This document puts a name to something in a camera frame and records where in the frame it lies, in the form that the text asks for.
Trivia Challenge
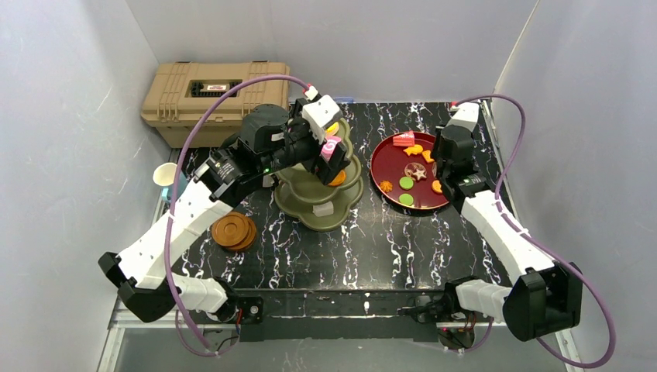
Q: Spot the orange tart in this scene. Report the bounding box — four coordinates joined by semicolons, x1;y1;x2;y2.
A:
328;170;346;187

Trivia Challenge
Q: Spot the pink swirl roll cake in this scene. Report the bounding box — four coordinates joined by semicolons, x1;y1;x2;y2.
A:
321;136;345;164

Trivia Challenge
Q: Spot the white cream cake piece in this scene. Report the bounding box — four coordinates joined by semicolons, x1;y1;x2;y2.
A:
312;201;335;217

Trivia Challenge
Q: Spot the green three-tier dessert stand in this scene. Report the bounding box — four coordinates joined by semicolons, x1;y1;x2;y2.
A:
273;119;364;232

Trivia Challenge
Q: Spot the yellow frosted donut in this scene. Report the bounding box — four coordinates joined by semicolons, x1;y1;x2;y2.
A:
325;122;339;136

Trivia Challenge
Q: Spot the star shaped cookie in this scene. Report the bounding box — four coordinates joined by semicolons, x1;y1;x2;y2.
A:
408;165;426;181

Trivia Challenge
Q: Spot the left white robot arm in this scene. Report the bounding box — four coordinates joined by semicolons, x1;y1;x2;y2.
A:
98;97;349;322

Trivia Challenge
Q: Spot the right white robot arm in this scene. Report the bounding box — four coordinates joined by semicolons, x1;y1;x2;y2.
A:
397;125;583;342

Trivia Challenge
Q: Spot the yellow square cracker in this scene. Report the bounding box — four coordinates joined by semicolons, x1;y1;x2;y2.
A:
421;150;435;164

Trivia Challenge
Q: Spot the yellow fish shaped cookie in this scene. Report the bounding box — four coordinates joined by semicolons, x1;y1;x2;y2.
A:
403;144;425;156

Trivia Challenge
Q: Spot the red layered cake slice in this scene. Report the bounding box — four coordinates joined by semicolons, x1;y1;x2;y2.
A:
392;130;415;148

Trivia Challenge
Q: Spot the dark red round tray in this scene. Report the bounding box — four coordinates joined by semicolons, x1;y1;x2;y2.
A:
370;131;449;211

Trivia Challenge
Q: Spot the green macaron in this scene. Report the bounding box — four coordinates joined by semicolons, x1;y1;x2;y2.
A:
398;176;414;191
398;193;414;207

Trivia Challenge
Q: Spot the small round yellow cookie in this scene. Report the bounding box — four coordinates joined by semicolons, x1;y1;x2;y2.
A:
379;181;394;193

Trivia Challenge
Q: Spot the brown wooden coaster stack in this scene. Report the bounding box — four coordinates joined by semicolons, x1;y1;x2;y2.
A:
210;212;257;253

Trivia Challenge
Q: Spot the tan plastic toolbox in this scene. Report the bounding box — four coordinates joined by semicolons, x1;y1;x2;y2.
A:
140;60;291;150

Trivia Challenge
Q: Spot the blue mug cream interior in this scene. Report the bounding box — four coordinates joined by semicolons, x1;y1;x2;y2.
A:
152;162;177;202

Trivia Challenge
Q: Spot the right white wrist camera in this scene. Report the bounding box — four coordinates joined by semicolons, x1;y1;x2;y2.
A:
447;102;480;132

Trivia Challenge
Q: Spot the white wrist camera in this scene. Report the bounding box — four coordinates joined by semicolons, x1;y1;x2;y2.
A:
301;84;342;145
447;102;480;132

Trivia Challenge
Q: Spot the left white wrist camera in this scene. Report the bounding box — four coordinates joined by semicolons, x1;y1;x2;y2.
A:
301;84;342;145

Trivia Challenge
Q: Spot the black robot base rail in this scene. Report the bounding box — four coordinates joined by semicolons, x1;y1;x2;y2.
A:
187;287;478;344

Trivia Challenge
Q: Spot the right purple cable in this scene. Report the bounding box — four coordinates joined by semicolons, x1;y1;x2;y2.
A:
451;94;617;370

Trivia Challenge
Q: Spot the purple cable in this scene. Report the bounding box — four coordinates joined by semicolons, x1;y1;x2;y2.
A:
451;94;617;370
163;74;315;358

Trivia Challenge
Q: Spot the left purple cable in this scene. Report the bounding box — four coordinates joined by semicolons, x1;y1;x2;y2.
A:
163;74;315;358

